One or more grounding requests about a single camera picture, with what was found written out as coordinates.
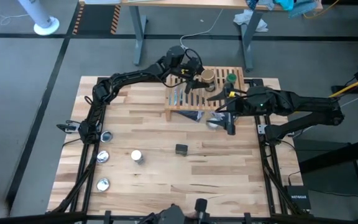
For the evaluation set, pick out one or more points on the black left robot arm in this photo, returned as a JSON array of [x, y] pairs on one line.
[[135, 75]]

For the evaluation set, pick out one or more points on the teal cloth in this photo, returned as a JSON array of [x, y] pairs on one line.
[[297, 6]]

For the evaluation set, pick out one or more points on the white-label bagel sesame spice jar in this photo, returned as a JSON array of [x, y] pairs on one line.
[[137, 155]]

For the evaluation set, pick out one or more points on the round metal dish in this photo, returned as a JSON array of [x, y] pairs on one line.
[[106, 136], [103, 184], [102, 156]]

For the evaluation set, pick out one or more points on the black Netgear switch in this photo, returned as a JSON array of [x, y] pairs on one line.
[[298, 197]]

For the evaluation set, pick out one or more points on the black aluminium frame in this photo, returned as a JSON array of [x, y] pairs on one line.
[[57, 216]]

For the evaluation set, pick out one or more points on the wooden slatted shelf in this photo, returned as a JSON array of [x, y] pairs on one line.
[[185, 109]]

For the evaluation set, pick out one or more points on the white fan base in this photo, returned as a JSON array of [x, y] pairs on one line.
[[40, 18]]

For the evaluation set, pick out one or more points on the green tin with black lid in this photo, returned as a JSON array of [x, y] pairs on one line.
[[181, 149]]

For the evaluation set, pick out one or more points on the gold-lid dark-label spice jar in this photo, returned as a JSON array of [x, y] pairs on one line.
[[208, 75]]

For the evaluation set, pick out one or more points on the green-label oregano spice jar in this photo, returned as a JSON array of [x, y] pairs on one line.
[[231, 78]]

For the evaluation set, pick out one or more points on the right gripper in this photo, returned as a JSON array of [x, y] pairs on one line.
[[239, 107]]

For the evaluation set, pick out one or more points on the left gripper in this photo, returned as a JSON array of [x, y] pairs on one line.
[[193, 69]]

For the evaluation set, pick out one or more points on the small speckled bowl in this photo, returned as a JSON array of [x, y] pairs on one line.
[[212, 124]]

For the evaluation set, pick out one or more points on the white cloth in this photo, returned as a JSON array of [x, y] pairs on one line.
[[249, 20]]

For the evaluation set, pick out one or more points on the black clamp post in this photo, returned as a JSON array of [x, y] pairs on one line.
[[201, 207]]

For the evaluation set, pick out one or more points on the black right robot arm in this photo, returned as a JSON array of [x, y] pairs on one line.
[[306, 104]]

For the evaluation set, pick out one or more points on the black mat with hazard stripes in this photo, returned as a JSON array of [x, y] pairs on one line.
[[96, 18]]

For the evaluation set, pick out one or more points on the blue denim cloth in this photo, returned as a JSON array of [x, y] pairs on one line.
[[259, 3]]

